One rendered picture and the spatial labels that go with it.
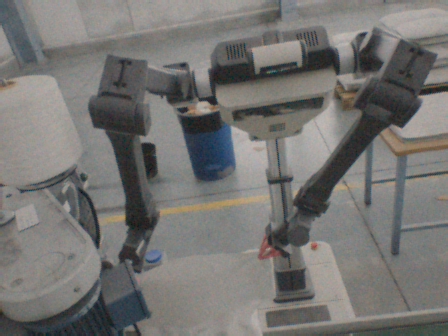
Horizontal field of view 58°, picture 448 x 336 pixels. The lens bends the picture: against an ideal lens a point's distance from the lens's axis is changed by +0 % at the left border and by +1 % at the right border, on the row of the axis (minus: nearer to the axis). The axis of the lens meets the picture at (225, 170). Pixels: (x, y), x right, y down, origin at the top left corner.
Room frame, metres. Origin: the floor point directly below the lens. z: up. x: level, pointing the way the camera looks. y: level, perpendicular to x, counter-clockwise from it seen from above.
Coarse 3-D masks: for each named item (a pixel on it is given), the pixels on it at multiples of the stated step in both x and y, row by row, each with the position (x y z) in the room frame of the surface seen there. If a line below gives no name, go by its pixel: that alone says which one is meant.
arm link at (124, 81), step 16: (112, 64) 0.78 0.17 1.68; (128, 64) 0.80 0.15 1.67; (144, 64) 0.77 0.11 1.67; (112, 80) 0.75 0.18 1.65; (128, 80) 0.75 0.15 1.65; (144, 80) 0.77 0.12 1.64; (160, 80) 0.94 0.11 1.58; (176, 80) 1.05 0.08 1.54; (112, 96) 0.74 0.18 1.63; (128, 96) 0.73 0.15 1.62; (96, 112) 0.73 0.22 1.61; (112, 112) 0.72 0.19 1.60; (128, 112) 0.71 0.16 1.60
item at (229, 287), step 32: (192, 256) 0.91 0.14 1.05; (224, 256) 0.90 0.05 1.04; (256, 256) 0.88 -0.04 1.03; (160, 288) 0.83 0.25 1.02; (192, 288) 0.83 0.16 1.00; (224, 288) 0.85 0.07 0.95; (256, 288) 0.88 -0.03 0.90; (160, 320) 0.84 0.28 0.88; (192, 320) 0.83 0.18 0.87; (224, 320) 0.83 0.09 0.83; (256, 320) 0.87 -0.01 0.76
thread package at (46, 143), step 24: (0, 96) 0.66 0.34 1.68; (24, 96) 0.65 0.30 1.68; (48, 96) 0.68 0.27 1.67; (0, 120) 0.63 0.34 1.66; (24, 120) 0.64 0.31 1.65; (48, 120) 0.66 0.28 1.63; (0, 144) 0.63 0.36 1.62; (24, 144) 0.63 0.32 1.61; (48, 144) 0.65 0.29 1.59; (72, 144) 0.69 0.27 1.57; (0, 168) 0.63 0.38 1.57; (24, 168) 0.63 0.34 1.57; (48, 168) 0.64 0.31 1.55
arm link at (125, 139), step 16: (96, 96) 0.75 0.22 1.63; (144, 112) 0.72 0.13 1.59; (112, 128) 0.74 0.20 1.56; (128, 128) 0.74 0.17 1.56; (144, 128) 0.72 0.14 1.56; (112, 144) 0.76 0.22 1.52; (128, 144) 0.74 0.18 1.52; (128, 160) 0.76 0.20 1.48; (128, 176) 0.79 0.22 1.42; (144, 176) 0.83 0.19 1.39; (128, 192) 0.81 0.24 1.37; (144, 192) 0.83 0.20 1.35; (128, 208) 0.84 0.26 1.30; (144, 208) 0.83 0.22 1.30; (144, 224) 0.86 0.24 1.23
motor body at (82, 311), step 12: (96, 288) 0.56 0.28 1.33; (84, 300) 0.53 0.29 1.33; (96, 300) 0.55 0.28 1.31; (72, 312) 0.51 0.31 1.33; (84, 312) 0.51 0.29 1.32; (96, 312) 0.54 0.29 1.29; (24, 324) 0.50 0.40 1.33; (36, 324) 0.50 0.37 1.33; (48, 324) 0.49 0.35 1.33; (60, 324) 0.49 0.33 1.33; (72, 324) 0.51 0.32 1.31; (84, 324) 0.51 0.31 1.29; (96, 324) 0.53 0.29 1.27; (108, 324) 0.54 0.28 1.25
